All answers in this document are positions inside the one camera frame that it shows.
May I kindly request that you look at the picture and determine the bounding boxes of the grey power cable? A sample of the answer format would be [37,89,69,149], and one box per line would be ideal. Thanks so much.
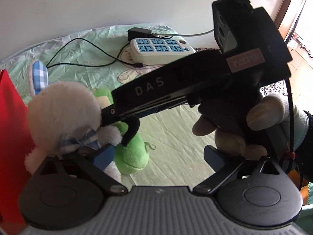
[150,0,245,38]

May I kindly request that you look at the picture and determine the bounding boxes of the white power strip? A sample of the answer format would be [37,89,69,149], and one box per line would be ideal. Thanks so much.
[130,37,196,65]

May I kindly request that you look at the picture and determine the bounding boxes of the thin black cable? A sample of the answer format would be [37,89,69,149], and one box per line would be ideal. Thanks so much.
[46,38,147,68]

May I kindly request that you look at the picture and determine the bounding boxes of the red cardboard box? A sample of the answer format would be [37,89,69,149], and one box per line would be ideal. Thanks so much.
[0,69,35,226]

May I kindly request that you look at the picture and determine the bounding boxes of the brown wooden furniture piece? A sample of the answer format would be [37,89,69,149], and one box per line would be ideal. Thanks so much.
[300,181,310,202]

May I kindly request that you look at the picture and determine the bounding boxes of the green frog plush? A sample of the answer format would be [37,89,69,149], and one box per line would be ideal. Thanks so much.
[93,88,150,175]

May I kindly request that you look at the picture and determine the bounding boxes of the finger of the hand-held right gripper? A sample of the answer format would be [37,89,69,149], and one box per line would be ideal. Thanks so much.
[122,117,141,148]
[101,105,140,128]

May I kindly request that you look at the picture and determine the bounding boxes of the large white bunny plush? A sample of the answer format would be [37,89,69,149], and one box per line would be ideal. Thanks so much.
[24,60,123,182]

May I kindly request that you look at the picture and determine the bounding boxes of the black power adapter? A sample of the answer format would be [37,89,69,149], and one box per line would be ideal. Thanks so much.
[128,28,152,41]

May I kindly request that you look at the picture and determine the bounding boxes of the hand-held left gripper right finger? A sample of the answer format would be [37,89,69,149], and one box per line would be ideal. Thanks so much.
[193,145,282,197]

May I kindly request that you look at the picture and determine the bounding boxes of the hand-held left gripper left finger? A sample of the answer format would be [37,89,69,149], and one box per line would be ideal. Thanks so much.
[37,146,128,196]

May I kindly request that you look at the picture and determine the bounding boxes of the person's right hand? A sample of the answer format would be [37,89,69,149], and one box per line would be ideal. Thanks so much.
[192,94,307,157]

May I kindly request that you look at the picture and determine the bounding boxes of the wooden door frame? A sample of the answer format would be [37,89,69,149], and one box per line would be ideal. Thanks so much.
[274,0,313,61]

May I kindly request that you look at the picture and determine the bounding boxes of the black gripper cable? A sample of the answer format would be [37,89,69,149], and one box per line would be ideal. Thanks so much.
[279,77,305,191]

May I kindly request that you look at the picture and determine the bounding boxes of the person's right forearm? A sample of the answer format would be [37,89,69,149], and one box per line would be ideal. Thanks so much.
[295,110,313,153]

